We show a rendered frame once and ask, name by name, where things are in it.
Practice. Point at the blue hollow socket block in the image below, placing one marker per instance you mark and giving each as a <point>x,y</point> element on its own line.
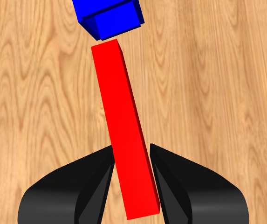
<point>117,21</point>

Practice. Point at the thin red peg bar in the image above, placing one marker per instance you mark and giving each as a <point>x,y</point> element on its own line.
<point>126,128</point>

